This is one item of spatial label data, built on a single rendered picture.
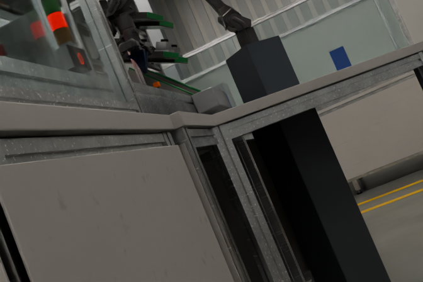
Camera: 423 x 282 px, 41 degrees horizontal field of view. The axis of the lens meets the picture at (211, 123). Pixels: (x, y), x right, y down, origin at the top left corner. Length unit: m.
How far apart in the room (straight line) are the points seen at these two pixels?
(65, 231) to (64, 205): 0.03
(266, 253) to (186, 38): 9.50
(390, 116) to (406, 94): 0.26
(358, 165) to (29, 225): 5.23
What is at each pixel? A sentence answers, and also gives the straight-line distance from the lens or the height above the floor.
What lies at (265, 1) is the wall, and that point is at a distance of 10.54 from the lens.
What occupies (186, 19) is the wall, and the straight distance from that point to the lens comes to 10.82.
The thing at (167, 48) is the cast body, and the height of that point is 1.23.
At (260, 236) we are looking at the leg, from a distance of 1.39.
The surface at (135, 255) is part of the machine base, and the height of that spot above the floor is 0.67.
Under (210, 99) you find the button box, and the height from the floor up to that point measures 0.93.
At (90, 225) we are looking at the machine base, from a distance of 0.60.
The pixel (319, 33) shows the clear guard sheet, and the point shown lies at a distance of 5.72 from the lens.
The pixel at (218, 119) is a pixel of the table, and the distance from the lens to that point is 1.37.
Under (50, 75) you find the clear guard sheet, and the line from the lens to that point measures 0.76.
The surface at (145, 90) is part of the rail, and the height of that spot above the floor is 0.95.
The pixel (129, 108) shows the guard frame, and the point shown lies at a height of 0.88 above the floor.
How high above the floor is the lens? 0.72
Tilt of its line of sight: 5 degrees up
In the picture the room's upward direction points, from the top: 23 degrees counter-clockwise
